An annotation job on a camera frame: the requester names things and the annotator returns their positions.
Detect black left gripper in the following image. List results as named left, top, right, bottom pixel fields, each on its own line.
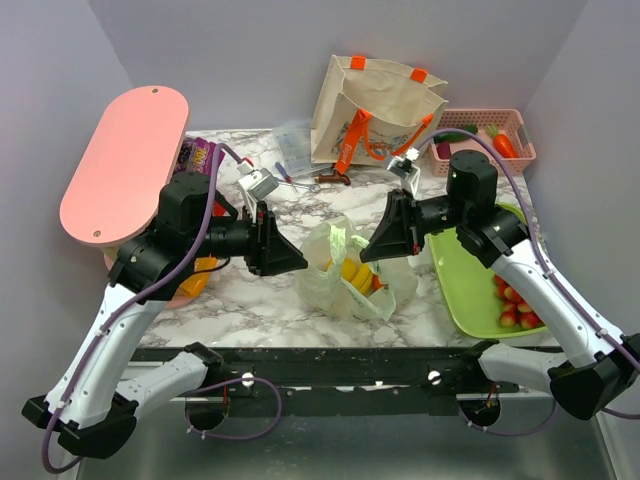
left=190, top=200, right=310, bottom=275

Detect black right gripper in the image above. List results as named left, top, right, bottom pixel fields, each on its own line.
left=360, top=189, right=468, bottom=262

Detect orange mini pumpkin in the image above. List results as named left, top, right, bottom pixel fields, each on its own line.
left=371, top=275, right=387, bottom=292

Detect yellow banana bunch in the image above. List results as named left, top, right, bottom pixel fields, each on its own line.
left=340, top=258, right=375, bottom=295

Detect pale green plastic grocery bag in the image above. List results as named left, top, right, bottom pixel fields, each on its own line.
left=294, top=216, right=418, bottom=321

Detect beige tote bag orange handles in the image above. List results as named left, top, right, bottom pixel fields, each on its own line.
left=310, top=55, right=448, bottom=173

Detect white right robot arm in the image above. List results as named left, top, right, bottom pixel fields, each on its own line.
left=360, top=150, right=639, bottom=420

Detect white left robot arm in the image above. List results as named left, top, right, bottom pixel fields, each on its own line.
left=22, top=169, right=308, bottom=459

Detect small silver scissors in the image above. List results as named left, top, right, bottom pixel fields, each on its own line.
left=278, top=180, right=321, bottom=192

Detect green plastic tray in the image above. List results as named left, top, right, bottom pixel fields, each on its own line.
left=427, top=229, right=547, bottom=339

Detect brown faucet tap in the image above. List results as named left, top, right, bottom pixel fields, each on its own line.
left=315, top=170, right=351, bottom=186

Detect orange snack packet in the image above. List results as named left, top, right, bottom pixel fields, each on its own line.
left=177, top=256, right=218, bottom=298

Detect green cucumber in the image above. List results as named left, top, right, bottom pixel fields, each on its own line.
left=434, top=124, right=478, bottom=144

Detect clear plastic box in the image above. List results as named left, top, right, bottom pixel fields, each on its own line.
left=272, top=119, right=331, bottom=178

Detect purple snack packet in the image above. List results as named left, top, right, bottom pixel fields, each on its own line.
left=174, top=137, right=216, bottom=175

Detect red strawberry cluster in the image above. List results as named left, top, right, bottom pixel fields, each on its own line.
left=493, top=275, right=544, bottom=330

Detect orange carrot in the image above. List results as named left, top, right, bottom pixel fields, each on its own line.
left=486, top=124, right=517, bottom=159

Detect pink two-tier shelf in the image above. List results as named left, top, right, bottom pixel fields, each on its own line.
left=59, top=84, right=222, bottom=309

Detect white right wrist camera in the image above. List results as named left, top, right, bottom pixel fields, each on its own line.
left=383, top=147, right=421, bottom=197

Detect blue handled screwdriver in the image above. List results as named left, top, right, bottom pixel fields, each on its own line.
left=274, top=161, right=293, bottom=184

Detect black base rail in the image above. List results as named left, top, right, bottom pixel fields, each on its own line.
left=127, top=344, right=556, bottom=416

